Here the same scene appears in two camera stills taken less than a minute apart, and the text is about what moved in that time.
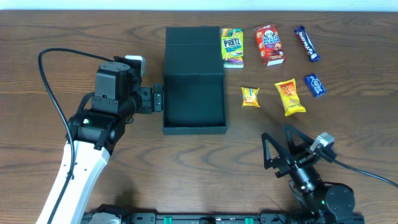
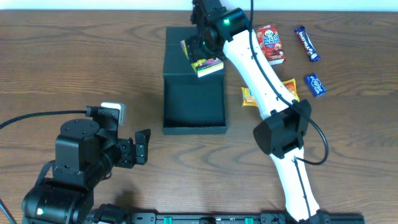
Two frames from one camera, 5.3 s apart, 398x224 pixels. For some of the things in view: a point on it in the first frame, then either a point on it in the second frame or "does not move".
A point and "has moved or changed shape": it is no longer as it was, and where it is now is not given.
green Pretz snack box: [232, 48] has moved or changed shape
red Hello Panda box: [269, 45] does not move
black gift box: [194, 82] does not move
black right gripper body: [288, 163] -> [193, 47]
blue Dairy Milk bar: [303, 37] does not move
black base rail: [328, 218] does not move
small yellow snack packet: [250, 97] does not move
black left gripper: [147, 99] -> [138, 150]
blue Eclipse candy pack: [316, 86] does not move
